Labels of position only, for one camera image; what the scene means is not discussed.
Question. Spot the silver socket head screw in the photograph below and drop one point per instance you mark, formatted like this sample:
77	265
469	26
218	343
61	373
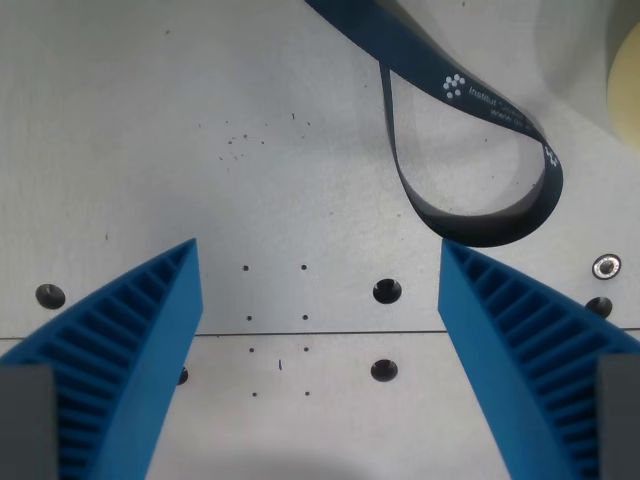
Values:
606	266

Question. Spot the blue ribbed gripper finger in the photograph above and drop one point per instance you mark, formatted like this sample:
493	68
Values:
130	350
505	350

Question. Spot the pale yellow round object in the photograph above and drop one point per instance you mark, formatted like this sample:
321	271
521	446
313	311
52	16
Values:
625	85

